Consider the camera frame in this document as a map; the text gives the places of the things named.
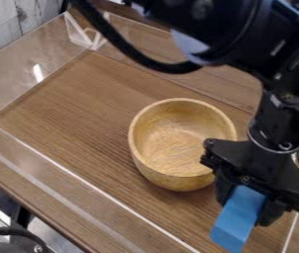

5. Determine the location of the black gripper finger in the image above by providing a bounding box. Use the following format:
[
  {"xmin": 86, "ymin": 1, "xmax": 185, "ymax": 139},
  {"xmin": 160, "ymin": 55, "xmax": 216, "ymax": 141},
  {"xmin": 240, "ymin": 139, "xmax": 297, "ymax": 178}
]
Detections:
[
  {"xmin": 215, "ymin": 173, "xmax": 237, "ymax": 206},
  {"xmin": 253, "ymin": 199, "xmax": 291, "ymax": 227}
]

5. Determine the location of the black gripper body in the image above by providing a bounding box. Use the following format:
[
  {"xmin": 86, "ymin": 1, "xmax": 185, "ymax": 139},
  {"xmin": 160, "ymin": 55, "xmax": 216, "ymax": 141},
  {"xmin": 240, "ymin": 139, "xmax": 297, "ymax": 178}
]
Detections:
[{"xmin": 200, "ymin": 138, "xmax": 299, "ymax": 212}]

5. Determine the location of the blue block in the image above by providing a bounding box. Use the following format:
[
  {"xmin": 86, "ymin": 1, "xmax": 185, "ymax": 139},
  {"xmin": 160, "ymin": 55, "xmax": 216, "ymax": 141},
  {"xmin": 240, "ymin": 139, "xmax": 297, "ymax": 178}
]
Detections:
[{"xmin": 209, "ymin": 186, "xmax": 265, "ymax": 253}]

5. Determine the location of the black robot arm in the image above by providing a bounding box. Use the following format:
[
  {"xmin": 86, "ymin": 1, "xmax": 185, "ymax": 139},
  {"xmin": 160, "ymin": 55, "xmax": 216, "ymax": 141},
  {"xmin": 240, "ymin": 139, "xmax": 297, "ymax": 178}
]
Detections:
[{"xmin": 70, "ymin": 0, "xmax": 299, "ymax": 226}]

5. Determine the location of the wooden brown bowl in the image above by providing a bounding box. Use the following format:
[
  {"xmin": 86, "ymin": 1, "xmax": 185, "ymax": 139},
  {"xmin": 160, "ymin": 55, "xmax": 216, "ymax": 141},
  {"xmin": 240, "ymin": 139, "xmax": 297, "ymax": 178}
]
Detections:
[{"xmin": 128, "ymin": 98, "xmax": 237, "ymax": 192}]

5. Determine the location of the black metal stand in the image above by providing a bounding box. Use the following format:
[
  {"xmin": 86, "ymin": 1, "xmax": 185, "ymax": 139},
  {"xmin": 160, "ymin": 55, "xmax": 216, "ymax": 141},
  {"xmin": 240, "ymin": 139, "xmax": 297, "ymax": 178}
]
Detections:
[{"xmin": 0, "ymin": 208, "xmax": 50, "ymax": 253}]

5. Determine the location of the black cable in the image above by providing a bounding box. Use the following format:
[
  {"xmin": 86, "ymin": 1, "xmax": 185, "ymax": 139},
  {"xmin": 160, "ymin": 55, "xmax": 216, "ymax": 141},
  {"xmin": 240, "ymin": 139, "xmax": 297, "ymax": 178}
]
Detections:
[{"xmin": 69, "ymin": 0, "xmax": 203, "ymax": 75}]

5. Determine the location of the clear acrylic tray wall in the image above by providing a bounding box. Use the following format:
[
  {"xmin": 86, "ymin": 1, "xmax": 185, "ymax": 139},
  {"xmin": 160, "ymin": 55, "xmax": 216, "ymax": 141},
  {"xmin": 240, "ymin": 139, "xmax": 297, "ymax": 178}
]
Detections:
[{"xmin": 0, "ymin": 14, "xmax": 299, "ymax": 253}]

